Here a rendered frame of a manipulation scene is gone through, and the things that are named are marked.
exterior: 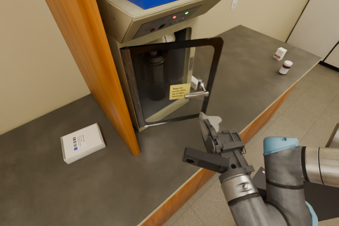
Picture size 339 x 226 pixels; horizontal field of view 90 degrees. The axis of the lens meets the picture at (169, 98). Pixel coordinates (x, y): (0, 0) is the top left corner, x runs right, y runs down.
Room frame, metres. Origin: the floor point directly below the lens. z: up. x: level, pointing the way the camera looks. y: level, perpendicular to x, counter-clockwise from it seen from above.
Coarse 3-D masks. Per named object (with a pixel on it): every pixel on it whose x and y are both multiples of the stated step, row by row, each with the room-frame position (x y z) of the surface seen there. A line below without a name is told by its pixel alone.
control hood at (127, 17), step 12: (108, 0) 0.42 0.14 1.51; (120, 0) 0.42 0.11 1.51; (180, 0) 0.42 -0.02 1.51; (192, 0) 0.43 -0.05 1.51; (204, 0) 0.47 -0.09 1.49; (216, 0) 0.53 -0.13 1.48; (120, 12) 0.37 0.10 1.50; (132, 12) 0.35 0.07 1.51; (144, 12) 0.35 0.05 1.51; (156, 12) 0.37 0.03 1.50; (168, 12) 0.40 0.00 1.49; (204, 12) 0.58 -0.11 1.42; (120, 24) 0.38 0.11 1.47; (132, 24) 0.34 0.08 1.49; (120, 36) 0.39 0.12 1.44; (132, 36) 0.40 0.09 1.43
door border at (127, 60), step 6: (126, 54) 0.42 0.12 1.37; (126, 60) 0.42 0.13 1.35; (132, 66) 0.42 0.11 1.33; (132, 72) 0.42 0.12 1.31; (132, 78) 0.42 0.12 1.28; (132, 84) 0.42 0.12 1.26; (132, 90) 0.42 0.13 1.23; (132, 96) 0.41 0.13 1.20; (138, 96) 0.42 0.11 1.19; (138, 102) 0.42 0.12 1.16; (138, 108) 0.42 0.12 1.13; (138, 114) 0.42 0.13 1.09; (144, 126) 0.42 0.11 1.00
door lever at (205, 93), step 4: (200, 84) 0.47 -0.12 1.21; (204, 84) 0.47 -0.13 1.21; (204, 88) 0.45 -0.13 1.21; (196, 92) 0.42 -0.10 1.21; (200, 92) 0.42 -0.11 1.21; (204, 92) 0.42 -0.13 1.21; (208, 92) 0.43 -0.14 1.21; (184, 96) 0.41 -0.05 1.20; (188, 96) 0.41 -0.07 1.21; (192, 96) 0.41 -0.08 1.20; (196, 96) 0.41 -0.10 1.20; (200, 96) 0.42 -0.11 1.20
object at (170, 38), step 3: (171, 33) 0.59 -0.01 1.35; (165, 36) 0.56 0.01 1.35; (168, 36) 0.57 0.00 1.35; (171, 36) 0.58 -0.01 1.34; (174, 36) 0.60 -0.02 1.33; (156, 39) 0.54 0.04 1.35; (159, 39) 0.54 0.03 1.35; (162, 39) 0.55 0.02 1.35; (165, 39) 0.55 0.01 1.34; (168, 39) 0.56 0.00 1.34; (171, 39) 0.57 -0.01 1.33; (174, 39) 0.59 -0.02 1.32; (150, 42) 0.53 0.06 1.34; (153, 42) 0.54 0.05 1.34; (156, 42) 0.54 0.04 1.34; (159, 42) 0.54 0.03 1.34; (162, 42) 0.54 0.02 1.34
